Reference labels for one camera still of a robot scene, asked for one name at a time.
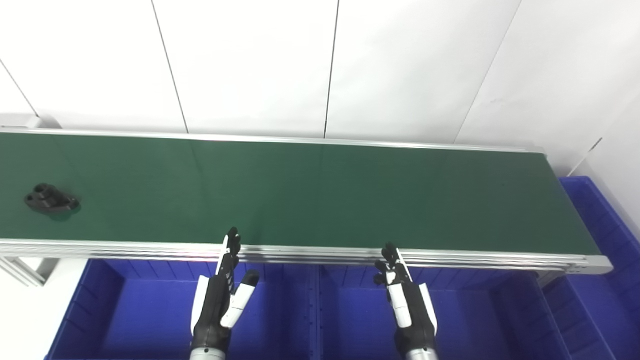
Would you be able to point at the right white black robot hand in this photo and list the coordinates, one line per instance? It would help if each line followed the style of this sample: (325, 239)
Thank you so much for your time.
(411, 315)

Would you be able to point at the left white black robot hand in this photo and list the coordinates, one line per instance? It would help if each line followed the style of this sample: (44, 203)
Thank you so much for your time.
(216, 305)

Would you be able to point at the black flanged metal part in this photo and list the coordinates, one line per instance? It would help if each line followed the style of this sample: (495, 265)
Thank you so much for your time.
(49, 200)

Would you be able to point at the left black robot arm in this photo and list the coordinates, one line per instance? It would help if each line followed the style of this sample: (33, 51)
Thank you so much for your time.
(206, 355)

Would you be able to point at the blue plastic bin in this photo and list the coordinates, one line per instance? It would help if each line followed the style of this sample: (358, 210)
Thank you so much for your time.
(475, 325)
(145, 320)
(600, 280)

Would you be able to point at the green conveyor belt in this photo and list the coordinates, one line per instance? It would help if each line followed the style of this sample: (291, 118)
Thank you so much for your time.
(310, 195)

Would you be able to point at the aluminium conveyor support leg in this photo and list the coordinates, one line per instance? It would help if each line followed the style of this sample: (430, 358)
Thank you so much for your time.
(25, 270)

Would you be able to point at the grey conveyor end housing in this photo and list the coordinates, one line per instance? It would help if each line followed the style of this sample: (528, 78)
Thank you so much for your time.
(20, 121)

